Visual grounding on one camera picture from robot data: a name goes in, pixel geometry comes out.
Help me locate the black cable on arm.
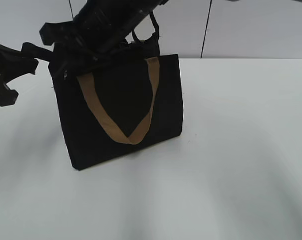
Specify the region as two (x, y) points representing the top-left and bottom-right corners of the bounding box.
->
(132, 11), (158, 45)

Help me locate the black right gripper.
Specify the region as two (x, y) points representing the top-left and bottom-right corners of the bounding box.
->
(38, 0), (144, 61)

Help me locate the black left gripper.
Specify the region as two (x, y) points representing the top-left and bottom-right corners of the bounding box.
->
(0, 42), (53, 107)

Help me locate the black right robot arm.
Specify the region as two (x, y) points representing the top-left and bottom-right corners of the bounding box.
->
(39, 0), (166, 58)

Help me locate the black bag with tan handles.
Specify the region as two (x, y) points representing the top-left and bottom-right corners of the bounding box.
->
(48, 31), (185, 172)

